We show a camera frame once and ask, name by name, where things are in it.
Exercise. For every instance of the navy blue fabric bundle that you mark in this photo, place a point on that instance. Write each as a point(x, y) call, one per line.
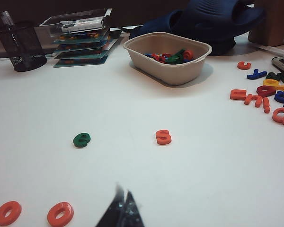
point(203, 19)

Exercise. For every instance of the black and white pen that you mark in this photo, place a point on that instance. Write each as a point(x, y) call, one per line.
point(6, 17)

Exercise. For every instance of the red letter a magnet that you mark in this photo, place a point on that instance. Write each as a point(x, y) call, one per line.
point(261, 91)

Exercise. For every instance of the black mesh pen holder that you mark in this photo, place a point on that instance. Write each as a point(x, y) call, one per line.
point(21, 47)

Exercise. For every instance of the blue letter y magnet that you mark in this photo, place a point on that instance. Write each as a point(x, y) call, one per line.
point(255, 75)

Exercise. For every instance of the teal magnet card pack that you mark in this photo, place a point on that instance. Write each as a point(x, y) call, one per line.
point(80, 62)
point(82, 54)
point(80, 37)
point(85, 46)

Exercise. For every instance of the red letter o magnet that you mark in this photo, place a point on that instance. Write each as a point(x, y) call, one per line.
point(16, 209)
point(68, 209)

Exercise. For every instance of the green letter m magnet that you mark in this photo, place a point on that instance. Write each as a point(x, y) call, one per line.
point(277, 76)

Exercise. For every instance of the red letter c magnet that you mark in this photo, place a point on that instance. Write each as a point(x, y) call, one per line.
point(239, 65)

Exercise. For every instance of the blue letter a magnet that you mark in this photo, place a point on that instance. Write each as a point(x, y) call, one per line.
point(278, 97)

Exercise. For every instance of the brown cardboard box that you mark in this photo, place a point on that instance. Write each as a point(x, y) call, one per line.
point(274, 21)

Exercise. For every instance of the red letter i magnet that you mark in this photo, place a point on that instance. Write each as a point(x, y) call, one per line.
point(266, 102)

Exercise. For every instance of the red round letter magnet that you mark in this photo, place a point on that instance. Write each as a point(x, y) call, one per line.
point(190, 52)

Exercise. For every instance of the clear plastic box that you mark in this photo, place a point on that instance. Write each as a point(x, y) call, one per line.
point(75, 20)

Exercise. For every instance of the beige pulp bowl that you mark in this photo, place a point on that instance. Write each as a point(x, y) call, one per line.
point(170, 71)

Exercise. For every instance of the yellow letter magnet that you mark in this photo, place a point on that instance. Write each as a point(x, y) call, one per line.
point(272, 82)

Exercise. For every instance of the brown desk partition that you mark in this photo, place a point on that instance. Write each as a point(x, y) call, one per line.
point(38, 7)

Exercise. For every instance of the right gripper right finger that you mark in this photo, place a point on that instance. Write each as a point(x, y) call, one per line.
point(132, 212)

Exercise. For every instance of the red letter s magnet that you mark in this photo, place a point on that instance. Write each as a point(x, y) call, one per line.
point(163, 133)

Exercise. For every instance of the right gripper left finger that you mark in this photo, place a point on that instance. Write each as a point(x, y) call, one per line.
point(114, 212)

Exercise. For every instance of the small blue letter magnet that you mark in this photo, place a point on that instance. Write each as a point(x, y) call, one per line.
point(149, 55)

